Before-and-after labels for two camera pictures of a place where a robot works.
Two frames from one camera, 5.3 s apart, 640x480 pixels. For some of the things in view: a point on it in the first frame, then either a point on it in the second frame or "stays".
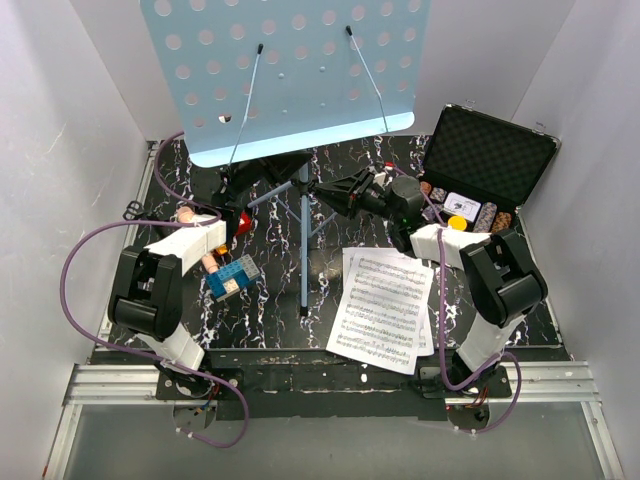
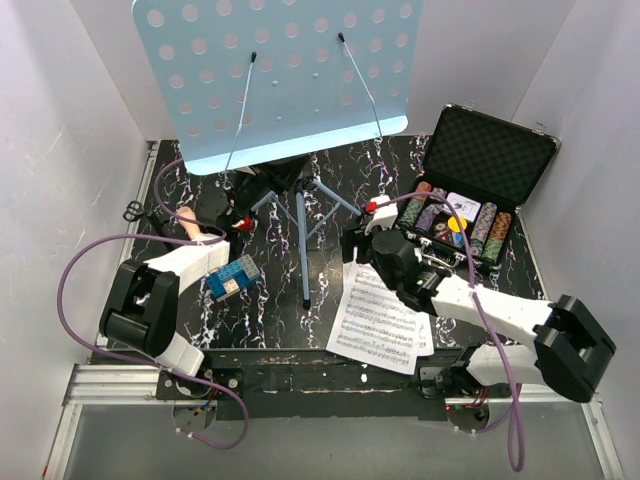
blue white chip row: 485,218 stays
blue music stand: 260,78 stays
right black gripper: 339,201 -> 352,237
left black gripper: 286,165 -> 287,173
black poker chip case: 481,168 stays
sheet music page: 382,312 stays
